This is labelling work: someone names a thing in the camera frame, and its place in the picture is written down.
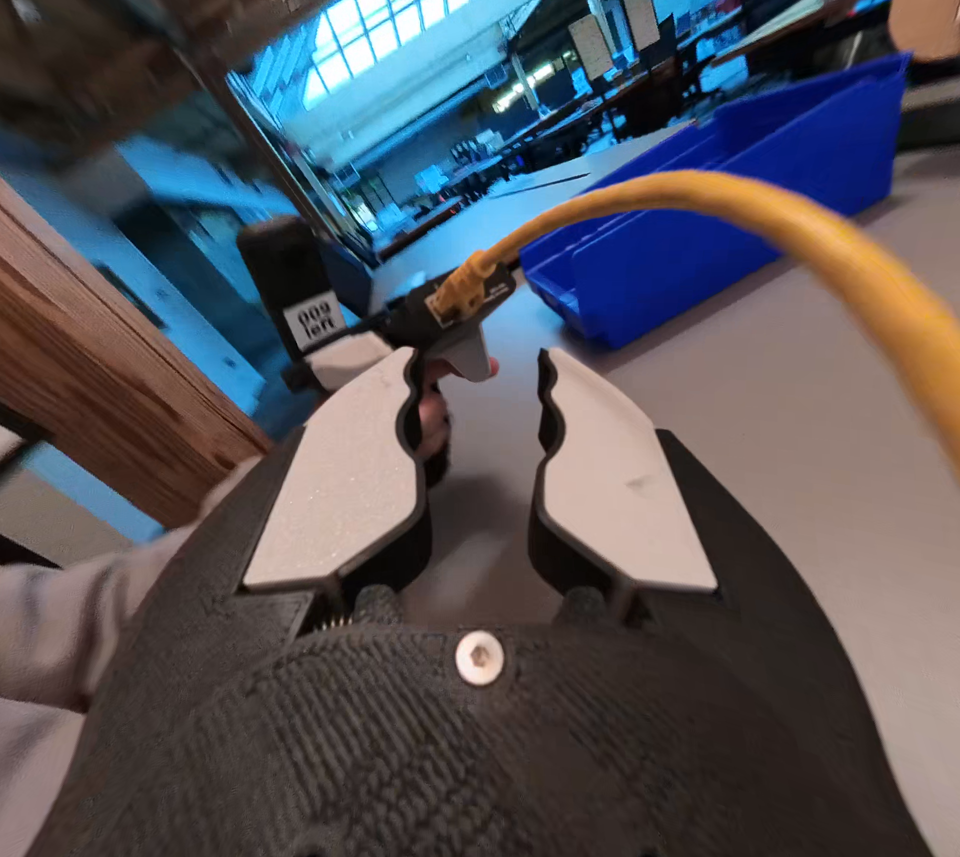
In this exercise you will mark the black ethernet splitter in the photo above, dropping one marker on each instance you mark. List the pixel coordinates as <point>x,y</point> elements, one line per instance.
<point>499,291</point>

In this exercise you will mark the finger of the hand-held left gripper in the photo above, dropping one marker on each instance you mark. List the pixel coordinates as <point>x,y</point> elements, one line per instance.
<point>469,354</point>

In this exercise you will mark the grey desk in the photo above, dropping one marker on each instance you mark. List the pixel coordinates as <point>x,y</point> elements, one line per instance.
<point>750,459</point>

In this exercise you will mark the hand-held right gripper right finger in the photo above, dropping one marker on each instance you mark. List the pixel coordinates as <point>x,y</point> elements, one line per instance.
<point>622,489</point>

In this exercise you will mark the person's left forearm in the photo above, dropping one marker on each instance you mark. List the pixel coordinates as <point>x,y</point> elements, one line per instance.
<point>45,632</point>

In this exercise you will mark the blue plastic bin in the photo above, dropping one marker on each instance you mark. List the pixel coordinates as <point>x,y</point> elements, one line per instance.
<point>712,234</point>

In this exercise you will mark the wooden post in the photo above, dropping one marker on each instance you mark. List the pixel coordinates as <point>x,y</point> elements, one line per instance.
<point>112,384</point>

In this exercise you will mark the person's left hand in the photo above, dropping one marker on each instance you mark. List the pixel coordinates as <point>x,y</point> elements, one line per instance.
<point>433,407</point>

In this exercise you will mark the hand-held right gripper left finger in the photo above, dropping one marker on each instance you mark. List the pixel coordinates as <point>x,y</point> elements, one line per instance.
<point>337,482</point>

